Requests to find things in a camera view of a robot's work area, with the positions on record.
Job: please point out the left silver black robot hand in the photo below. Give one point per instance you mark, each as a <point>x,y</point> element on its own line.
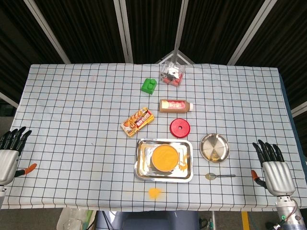
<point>8,163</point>

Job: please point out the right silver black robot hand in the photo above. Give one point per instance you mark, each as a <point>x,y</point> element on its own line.
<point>278,177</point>

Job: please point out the small metal spoon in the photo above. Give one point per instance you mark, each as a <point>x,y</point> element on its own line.
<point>211,176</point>

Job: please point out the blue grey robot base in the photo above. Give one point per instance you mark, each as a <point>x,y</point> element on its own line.
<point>144,221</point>

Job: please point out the bowl of orange powder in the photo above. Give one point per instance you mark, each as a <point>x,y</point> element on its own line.
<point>165,158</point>

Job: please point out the orange powder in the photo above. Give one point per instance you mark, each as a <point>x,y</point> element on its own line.
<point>155,192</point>

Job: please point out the rectangular steel tray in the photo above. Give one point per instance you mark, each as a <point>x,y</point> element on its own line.
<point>142,173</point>

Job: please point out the round steel plate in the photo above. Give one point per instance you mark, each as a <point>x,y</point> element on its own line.
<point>213,147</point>

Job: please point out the white checkered tablecloth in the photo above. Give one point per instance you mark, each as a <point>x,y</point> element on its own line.
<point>72,119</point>

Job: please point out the clear plastic bag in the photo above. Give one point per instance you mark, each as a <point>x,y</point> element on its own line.
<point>72,220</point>

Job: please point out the red round disc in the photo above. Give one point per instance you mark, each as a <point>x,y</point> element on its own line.
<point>176,131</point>

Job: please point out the brown drink bottle red label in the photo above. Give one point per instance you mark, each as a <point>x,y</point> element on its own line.
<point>175,109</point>

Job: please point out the yellow curry box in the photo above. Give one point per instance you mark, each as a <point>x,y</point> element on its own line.
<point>136,122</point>

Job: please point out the clear plastic box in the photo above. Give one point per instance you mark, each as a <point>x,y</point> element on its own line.
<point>171,74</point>

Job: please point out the green toy building block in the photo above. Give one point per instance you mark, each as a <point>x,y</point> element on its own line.
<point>147,88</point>

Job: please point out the triangular screen foot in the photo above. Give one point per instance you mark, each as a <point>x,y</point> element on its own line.
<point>165,57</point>

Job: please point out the white screen frame post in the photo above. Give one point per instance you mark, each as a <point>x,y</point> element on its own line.
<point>48,33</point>
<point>8,99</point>
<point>250,33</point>
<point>299,109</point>
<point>181,24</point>
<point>124,33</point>

